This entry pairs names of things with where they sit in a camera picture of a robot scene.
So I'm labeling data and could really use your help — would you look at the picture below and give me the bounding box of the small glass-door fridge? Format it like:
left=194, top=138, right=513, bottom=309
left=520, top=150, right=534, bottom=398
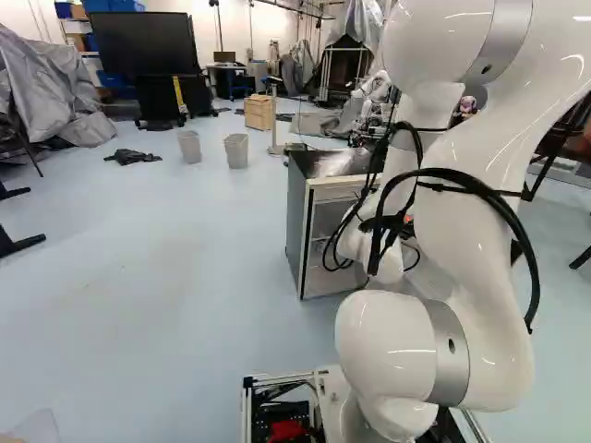
left=284, top=148, right=419, bottom=302

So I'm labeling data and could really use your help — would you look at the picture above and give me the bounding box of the wooden drawer cabinet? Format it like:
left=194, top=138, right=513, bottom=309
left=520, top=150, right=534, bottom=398
left=243, top=93, right=278, bottom=132

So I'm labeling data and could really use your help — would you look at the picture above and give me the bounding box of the grey waste bin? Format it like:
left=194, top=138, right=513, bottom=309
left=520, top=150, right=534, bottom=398
left=175, top=129, right=204, bottom=165
left=223, top=132, right=251, bottom=171

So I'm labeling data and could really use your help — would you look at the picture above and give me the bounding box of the large black screen on stand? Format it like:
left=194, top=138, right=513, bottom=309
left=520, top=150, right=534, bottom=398
left=87, top=10, right=220, bottom=132

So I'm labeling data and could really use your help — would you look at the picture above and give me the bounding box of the black cloth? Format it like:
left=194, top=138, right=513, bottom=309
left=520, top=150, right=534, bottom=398
left=103, top=148, right=164, bottom=167

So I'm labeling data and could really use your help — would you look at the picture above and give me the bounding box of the grey tarp cover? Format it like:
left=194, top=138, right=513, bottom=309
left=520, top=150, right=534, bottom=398
left=0, top=22, right=119, bottom=163

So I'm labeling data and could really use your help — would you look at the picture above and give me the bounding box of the white robot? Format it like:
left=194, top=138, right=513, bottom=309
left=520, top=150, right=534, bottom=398
left=346, top=68, right=404, bottom=149

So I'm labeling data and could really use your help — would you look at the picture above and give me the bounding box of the grey pole stand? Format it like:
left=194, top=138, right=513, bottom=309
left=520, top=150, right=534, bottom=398
left=266, top=76, right=290, bottom=157

